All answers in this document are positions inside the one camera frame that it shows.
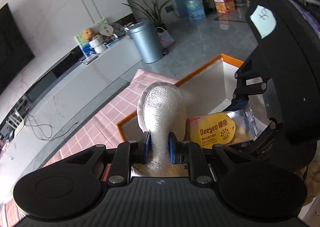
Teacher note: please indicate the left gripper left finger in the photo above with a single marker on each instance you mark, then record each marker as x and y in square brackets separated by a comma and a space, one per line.
[127, 154]

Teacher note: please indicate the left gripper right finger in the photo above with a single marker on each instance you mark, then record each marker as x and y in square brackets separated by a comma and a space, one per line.
[190, 154]

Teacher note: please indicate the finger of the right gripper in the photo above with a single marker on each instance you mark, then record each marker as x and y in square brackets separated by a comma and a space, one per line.
[237, 104]
[264, 140]

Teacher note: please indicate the yellow Deeyeo wipes pack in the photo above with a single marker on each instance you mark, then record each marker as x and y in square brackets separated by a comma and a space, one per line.
[226, 128]

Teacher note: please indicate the white round washcloth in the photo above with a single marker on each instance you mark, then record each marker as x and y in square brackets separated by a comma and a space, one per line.
[160, 111]

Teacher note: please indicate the pink checkered tablecloth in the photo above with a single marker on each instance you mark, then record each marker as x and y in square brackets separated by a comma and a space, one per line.
[101, 126]

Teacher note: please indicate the orange cardboard box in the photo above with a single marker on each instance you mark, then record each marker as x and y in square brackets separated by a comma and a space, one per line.
[208, 89]

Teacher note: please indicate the woven pink basket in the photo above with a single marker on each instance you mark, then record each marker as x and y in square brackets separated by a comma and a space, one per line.
[165, 37]

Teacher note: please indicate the white marble tv console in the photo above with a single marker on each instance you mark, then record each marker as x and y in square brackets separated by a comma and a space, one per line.
[53, 115]

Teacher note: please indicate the blue water jug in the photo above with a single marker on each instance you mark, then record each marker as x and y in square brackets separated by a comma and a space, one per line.
[195, 10]

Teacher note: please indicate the grey metal trash can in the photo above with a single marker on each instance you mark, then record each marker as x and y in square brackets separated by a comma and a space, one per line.
[147, 41]

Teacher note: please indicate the teddy bear on yarn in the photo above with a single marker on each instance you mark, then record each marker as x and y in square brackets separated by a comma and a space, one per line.
[96, 41]

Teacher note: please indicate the white wifi router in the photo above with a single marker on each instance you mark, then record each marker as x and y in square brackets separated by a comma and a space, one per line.
[15, 121]

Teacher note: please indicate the green floor plant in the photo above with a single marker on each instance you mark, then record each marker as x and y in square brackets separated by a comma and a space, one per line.
[151, 11]

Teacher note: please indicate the black wall television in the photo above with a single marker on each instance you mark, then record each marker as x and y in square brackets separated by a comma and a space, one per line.
[15, 53]

